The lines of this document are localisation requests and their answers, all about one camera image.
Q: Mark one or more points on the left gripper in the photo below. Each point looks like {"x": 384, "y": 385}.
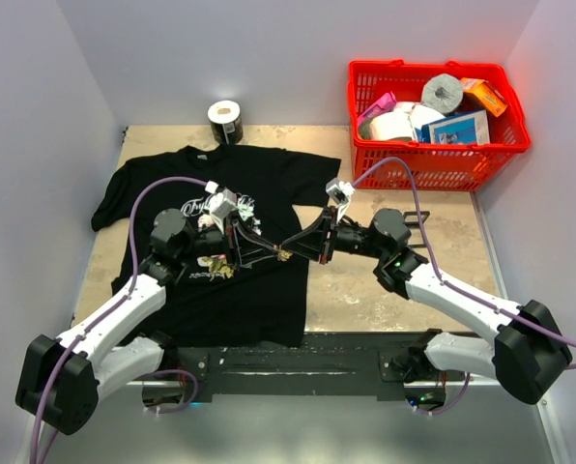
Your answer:
{"x": 234, "y": 253}

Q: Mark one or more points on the black brooch display box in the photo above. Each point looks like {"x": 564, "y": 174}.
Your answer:
{"x": 412, "y": 220}

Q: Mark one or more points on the black wrapped paper roll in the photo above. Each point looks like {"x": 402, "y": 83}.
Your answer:
{"x": 226, "y": 123}

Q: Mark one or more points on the white paper roll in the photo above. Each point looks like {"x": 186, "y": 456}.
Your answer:
{"x": 418, "y": 114}

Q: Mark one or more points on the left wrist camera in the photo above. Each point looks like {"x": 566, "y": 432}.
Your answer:
{"x": 222, "y": 202}

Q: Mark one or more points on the pink gold brooch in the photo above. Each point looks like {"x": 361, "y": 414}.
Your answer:
{"x": 281, "y": 254}

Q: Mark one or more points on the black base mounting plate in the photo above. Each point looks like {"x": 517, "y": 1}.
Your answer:
{"x": 383, "y": 365}

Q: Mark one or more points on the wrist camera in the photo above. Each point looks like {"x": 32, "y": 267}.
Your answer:
{"x": 340, "y": 193}
{"x": 222, "y": 202}

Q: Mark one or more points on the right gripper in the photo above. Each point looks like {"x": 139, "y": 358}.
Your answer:
{"x": 304, "y": 243}

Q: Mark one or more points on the red plastic basket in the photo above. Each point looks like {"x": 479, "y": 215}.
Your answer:
{"x": 434, "y": 164}

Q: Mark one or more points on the grey toilet paper roll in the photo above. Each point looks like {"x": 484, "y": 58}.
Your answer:
{"x": 443, "y": 93}

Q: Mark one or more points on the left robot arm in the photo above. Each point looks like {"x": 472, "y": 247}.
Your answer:
{"x": 64, "y": 378}

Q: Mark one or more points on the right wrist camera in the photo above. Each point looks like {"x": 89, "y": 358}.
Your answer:
{"x": 340, "y": 193}

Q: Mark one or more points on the black floral t-shirt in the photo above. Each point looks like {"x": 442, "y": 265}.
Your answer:
{"x": 213, "y": 305}

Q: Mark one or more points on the blue white box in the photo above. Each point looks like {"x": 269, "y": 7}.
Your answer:
{"x": 465, "y": 128}

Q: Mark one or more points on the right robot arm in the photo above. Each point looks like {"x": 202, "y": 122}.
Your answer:
{"x": 517, "y": 345}

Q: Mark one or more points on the orange carton box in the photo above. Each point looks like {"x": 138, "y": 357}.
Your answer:
{"x": 482, "y": 92}

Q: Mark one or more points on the pink package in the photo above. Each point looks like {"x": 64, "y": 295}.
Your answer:
{"x": 386, "y": 103}

